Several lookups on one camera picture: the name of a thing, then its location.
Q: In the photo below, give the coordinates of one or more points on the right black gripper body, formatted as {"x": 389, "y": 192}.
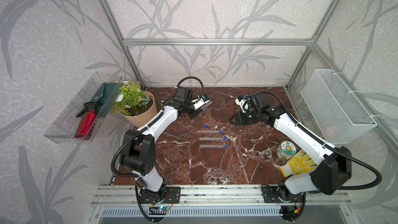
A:
{"x": 248, "y": 117}

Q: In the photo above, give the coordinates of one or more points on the white wire mesh basket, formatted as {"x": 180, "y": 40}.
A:
{"x": 341, "y": 117}

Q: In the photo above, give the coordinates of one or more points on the yellow work glove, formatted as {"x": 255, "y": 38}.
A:
{"x": 300, "y": 163}

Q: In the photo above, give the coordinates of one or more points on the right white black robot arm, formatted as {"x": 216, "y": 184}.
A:
{"x": 333, "y": 167}

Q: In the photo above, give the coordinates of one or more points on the terracotta pot with green plant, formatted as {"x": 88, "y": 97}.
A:
{"x": 135, "y": 104}

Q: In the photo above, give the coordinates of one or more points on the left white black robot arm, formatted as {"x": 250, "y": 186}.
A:
{"x": 137, "y": 156}

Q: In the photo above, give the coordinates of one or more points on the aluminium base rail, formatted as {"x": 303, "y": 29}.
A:
{"x": 211, "y": 195}

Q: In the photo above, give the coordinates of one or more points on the red spray bottle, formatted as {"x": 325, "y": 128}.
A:
{"x": 88, "y": 116}

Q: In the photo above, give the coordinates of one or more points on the clear plastic wall bin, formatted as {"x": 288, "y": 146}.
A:
{"x": 63, "y": 129}

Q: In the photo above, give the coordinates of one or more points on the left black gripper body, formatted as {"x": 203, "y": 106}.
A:
{"x": 190, "y": 110}

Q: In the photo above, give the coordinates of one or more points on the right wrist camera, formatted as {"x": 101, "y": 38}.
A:
{"x": 244, "y": 103}

